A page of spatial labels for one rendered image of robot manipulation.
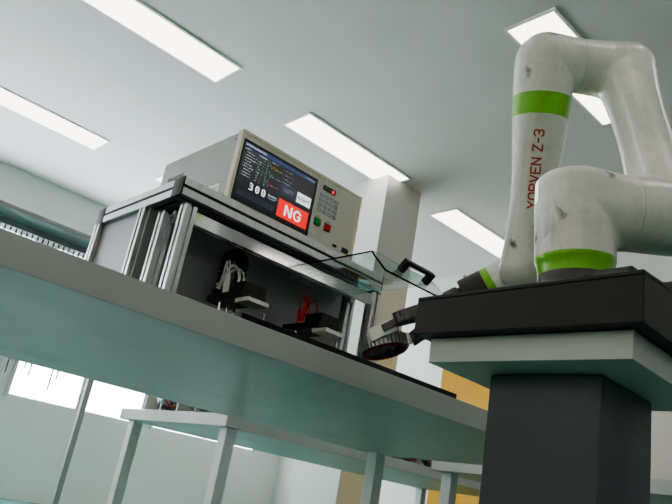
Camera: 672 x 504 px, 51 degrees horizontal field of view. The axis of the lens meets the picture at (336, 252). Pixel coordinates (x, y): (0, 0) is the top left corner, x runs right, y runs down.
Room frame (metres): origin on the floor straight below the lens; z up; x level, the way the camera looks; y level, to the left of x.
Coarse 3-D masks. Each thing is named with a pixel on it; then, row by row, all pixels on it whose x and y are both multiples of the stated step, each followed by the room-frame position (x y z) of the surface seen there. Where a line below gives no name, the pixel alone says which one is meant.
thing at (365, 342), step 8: (368, 336) 1.52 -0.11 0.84; (384, 336) 1.51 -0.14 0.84; (392, 336) 1.51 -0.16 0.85; (400, 336) 1.52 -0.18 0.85; (360, 344) 1.55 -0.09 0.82; (368, 344) 1.52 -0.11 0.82; (376, 344) 1.51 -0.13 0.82; (384, 344) 1.51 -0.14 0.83; (392, 344) 1.51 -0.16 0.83; (400, 344) 1.52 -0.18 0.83; (408, 344) 1.55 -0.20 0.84; (360, 352) 1.56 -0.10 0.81; (368, 352) 1.54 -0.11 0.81; (376, 352) 1.57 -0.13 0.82; (384, 352) 1.59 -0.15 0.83; (392, 352) 1.58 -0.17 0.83; (400, 352) 1.58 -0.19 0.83; (376, 360) 1.61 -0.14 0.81
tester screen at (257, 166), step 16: (256, 160) 1.60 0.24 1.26; (272, 160) 1.63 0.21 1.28; (240, 176) 1.58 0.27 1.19; (256, 176) 1.61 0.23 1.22; (272, 176) 1.64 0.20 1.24; (288, 176) 1.67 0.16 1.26; (304, 176) 1.70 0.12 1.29; (272, 192) 1.65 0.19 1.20; (304, 192) 1.71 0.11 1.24; (304, 208) 1.72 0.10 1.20
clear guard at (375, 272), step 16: (352, 256) 1.63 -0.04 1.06; (368, 256) 1.61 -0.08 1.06; (336, 272) 1.78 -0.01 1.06; (352, 272) 1.76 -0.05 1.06; (368, 272) 1.73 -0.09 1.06; (384, 272) 1.71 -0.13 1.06; (400, 272) 1.60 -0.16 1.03; (368, 288) 1.87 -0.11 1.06; (384, 288) 1.85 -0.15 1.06; (400, 288) 1.82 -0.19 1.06; (432, 288) 1.68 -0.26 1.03
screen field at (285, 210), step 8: (280, 200) 1.67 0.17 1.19; (280, 208) 1.67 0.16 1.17; (288, 208) 1.68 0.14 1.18; (296, 208) 1.70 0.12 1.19; (280, 216) 1.67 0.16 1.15; (288, 216) 1.69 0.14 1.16; (296, 216) 1.70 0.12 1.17; (304, 216) 1.72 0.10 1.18; (296, 224) 1.71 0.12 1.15; (304, 224) 1.72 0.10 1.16
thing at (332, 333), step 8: (312, 320) 1.71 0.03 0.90; (320, 320) 1.69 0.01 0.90; (328, 320) 1.71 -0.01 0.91; (336, 320) 1.72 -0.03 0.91; (288, 328) 1.78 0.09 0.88; (296, 328) 1.75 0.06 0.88; (304, 328) 1.73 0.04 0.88; (312, 328) 1.71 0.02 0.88; (320, 328) 1.69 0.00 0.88; (328, 328) 1.68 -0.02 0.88; (336, 328) 1.73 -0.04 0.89; (312, 336) 1.80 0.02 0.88; (328, 336) 1.73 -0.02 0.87
